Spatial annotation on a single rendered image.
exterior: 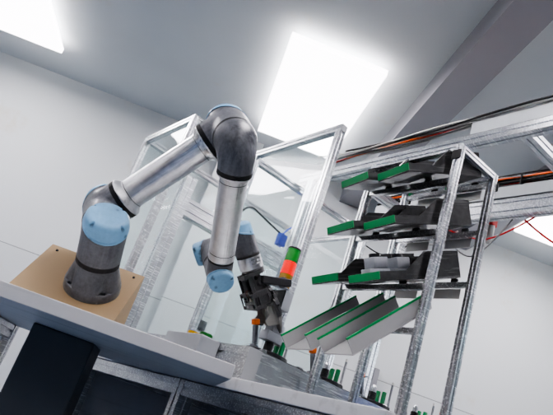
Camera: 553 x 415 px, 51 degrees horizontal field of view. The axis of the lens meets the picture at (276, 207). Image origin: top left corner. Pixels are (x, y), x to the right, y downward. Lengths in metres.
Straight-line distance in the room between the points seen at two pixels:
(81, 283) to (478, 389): 4.00
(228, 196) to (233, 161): 0.10
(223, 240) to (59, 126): 3.59
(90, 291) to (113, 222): 0.19
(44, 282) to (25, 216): 3.15
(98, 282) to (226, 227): 0.36
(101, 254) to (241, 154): 0.44
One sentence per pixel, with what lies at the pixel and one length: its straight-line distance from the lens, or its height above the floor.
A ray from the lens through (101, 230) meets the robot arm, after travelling 1.51.
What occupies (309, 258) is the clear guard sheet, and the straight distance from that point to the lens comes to 3.61.
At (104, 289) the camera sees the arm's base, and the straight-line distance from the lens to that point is 1.61.
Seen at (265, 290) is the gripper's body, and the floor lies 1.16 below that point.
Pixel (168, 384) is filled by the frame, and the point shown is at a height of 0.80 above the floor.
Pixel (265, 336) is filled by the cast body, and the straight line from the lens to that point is 1.82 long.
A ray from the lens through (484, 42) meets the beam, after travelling 3.06.
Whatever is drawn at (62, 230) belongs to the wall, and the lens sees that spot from 4.72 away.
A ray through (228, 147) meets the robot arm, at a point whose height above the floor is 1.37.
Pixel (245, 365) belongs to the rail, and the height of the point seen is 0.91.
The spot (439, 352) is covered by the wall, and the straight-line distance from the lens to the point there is 5.00.
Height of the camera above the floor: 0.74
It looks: 22 degrees up
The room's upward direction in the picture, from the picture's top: 20 degrees clockwise
